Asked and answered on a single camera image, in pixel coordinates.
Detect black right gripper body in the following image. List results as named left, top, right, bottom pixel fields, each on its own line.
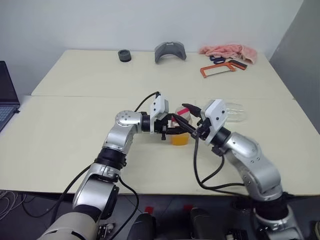
left=190, top=117, right=211, bottom=141

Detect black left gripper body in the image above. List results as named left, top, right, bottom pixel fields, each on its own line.
left=153, top=113, right=174, bottom=142

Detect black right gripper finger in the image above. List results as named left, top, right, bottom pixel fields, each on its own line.
left=173, top=115, right=199, bottom=137
left=181, top=103, right=202, bottom=119

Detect clear bottle with orange drink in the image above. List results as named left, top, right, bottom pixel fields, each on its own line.
left=170, top=105, right=192, bottom=147

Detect clear wine glass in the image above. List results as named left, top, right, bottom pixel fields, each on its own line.
left=224, top=101, right=248, bottom=124

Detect orange hacksaw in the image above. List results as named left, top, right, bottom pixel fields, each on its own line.
left=199, top=59, right=249, bottom=80

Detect grey curved plastic shell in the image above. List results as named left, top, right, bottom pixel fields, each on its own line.
left=153, top=41, right=188, bottom=65

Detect pink fluffy cloth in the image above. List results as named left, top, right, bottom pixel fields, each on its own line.
left=198, top=43, right=259, bottom=66

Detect black round holder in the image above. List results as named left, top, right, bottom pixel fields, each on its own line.
left=117, top=49, right=133, bottom=63

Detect dark rounded shape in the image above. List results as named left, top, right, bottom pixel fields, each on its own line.
left=129, top=211, right=157, bottom=240
left=189, top=206, right=226, bottom=240

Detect dark laptop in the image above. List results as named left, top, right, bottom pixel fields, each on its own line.
left=0, top=60, right=21, bottom=134

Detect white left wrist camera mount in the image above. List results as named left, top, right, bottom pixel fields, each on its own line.
left=149, top=93, right=171, bottom=121

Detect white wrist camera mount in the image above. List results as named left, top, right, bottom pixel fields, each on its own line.
left=200, top=98, right=228, bottom=146
left=149, top=93, right=171, bottom=121

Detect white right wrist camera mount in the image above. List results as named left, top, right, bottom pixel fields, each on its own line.
left=200, top=98, right=228, bottom=146

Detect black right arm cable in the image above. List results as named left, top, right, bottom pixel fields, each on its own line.
left=192, top=136, right=253, bottom=197

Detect blue handled scissors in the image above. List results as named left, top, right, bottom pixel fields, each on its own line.
left=208, top=54, right=226, bottom=64

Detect black floor cable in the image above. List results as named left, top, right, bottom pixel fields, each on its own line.
left=21, top=196, right=61, bottom=219

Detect white floor cables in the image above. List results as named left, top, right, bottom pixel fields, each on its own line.
left=0, top=190, right=27, bottom=221

